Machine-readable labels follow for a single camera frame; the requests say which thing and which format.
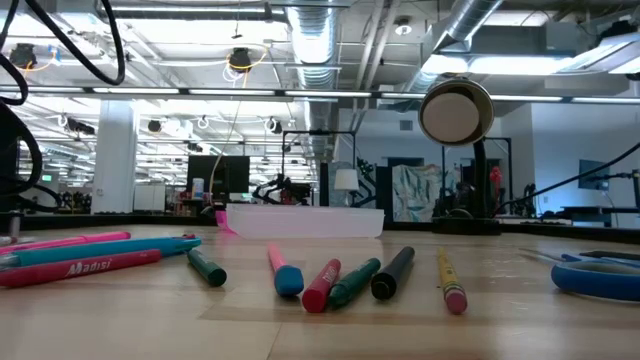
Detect pink pencil blue cap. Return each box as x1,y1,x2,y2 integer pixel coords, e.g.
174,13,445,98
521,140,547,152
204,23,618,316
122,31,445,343
267,243,305,297

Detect green marker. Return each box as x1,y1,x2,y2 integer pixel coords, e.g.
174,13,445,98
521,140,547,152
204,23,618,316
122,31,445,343
327,257,382,310

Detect red marker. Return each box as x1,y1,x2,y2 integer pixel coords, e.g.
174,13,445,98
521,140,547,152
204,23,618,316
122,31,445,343
301,258,343,314

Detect black marker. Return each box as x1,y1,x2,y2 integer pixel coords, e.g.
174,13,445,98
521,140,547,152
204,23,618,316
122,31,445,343
370,245,416,301

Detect dark green pen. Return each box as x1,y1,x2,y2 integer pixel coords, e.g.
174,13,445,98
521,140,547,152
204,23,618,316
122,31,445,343
186,248,228,288

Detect yellow pencil pink eraser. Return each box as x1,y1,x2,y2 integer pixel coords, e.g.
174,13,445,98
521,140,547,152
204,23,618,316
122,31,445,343
437,248,469,316

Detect blue pen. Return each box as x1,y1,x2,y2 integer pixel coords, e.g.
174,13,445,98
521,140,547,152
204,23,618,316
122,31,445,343
0,236,203,269

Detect pink translucent pen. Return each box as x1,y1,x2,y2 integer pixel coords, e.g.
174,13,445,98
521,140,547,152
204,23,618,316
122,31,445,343
0,231,132,254

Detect red pen white print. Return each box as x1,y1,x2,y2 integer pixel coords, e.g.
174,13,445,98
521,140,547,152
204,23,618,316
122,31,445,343
0,249,163,289

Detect blue handled scissors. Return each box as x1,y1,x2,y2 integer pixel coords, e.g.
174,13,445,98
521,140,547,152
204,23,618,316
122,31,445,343
519,248,640,303

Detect clear box with pink lid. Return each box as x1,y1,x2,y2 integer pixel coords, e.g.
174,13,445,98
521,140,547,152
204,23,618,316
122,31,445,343
215,203,386,240

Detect small white lamp shade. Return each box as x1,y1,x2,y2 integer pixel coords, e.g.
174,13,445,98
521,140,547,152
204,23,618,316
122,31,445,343
333,168,360,207

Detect black monitor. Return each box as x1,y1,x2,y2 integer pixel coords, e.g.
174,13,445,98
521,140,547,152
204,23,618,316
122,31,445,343
186,155,251,204

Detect teal white patterned panel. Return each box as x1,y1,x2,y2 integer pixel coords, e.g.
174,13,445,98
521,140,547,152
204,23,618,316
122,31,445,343
392,164,461,223

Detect long ceiling light strip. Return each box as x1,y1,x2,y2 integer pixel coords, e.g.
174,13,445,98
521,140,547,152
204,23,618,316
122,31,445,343
0,87,640,105

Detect black ceiling device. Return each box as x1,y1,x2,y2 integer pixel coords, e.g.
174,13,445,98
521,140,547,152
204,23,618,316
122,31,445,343
9,43,39,70
228,47,254,75

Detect black desk lamp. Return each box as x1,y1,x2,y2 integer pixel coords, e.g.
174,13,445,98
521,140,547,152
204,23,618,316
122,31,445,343
418,77,502,236

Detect white cabinet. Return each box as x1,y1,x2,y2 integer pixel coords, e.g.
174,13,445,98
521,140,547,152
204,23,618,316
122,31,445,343
133,183,167,212

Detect red hanging object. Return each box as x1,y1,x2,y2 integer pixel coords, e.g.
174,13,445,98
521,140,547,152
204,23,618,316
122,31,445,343
488,166,503,201

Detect white building column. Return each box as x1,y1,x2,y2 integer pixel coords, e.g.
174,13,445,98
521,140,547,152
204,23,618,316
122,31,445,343
90,99,140,215

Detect silver ventilation duct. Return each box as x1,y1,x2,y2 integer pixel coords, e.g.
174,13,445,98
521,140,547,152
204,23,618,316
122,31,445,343
284,0,341,161
404,0,504,94

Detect black aluminium table frame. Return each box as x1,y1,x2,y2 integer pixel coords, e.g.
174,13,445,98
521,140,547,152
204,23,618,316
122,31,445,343
0,212,640,246

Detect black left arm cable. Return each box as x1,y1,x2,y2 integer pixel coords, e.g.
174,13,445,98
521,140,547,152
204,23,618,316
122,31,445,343
0,0,127,107

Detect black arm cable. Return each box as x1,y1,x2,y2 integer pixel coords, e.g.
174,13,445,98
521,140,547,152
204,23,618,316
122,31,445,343
492,142,640,217
0,0,127,107

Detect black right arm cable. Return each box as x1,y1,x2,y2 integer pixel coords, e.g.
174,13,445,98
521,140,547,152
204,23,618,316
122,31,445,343
492,142,640,217

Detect dark wall screen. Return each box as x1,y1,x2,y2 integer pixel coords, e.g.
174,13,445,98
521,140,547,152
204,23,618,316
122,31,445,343
578,159,611,191

